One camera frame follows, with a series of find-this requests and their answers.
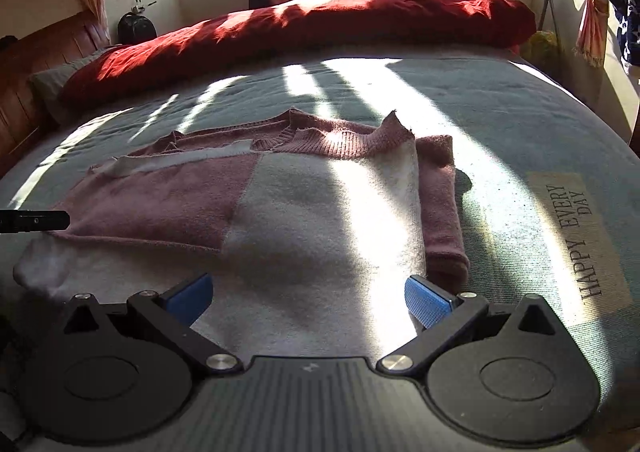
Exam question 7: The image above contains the pink and white sweater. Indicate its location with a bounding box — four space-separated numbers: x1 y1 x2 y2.
14 109 469 359

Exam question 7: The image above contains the wooden headboard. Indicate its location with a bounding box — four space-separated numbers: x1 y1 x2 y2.
0 9 112 178

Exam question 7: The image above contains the grey pillow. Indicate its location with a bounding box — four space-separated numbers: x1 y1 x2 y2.
27 45 119 126

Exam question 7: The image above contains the red duvet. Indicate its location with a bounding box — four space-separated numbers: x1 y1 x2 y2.
60 0 536 112

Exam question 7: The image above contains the navy star-patterned garment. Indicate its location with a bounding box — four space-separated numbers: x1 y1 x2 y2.
598 0 640 69

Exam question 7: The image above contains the right orange curtain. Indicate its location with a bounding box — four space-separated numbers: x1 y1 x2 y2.
575 0 610 68

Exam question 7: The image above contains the green plaid bed blanket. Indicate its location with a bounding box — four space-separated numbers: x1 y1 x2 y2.
1 47 639 432

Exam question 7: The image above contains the black backpack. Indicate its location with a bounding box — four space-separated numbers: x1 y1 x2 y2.
117 0 157 45

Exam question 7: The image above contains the yellow plastic bag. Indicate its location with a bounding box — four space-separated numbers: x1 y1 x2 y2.
520 30 561 81

